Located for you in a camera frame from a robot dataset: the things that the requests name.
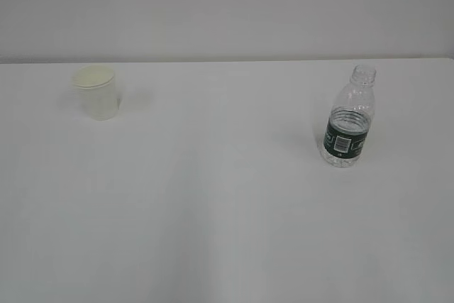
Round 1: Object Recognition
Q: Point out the clear plastic water bottle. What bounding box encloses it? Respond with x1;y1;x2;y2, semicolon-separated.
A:
321;65;377;168

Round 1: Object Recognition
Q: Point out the white paper cup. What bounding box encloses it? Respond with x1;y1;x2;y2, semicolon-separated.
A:
72;65;119;121

